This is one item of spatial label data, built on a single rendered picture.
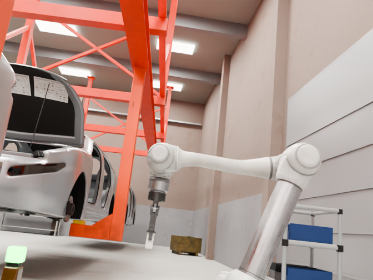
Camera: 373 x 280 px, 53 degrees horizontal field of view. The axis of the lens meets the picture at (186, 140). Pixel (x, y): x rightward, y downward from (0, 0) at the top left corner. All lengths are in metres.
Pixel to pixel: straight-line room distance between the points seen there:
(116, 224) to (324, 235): 3.05
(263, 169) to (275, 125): 5.13
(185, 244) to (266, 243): 10.56
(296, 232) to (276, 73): 4.74
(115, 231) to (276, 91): 3.78
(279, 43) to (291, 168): 6.00
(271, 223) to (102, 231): 3.85
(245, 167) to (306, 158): 0.30
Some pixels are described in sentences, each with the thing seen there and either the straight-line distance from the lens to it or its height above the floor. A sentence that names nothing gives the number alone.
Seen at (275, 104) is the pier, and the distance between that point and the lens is 6.86.
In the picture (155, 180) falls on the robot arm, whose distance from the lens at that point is 1.58.
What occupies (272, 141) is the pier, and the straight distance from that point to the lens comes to 6.65.
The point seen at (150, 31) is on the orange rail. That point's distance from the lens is 5.10.
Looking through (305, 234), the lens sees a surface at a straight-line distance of 2.71.
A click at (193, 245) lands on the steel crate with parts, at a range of 12.06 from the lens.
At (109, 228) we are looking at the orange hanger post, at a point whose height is 0.67.
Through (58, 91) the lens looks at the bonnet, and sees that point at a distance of 4.91.
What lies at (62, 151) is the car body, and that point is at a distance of 4.32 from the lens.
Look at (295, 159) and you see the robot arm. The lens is 1.44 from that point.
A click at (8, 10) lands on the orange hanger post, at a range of 1.24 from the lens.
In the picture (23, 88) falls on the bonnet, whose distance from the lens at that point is 5.07.
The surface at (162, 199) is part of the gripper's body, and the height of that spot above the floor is 0.87.
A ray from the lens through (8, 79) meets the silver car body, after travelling 2.53.
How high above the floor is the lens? 0.75
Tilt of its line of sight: 14 degrees up
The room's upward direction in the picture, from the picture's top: 6 degrees clockwise
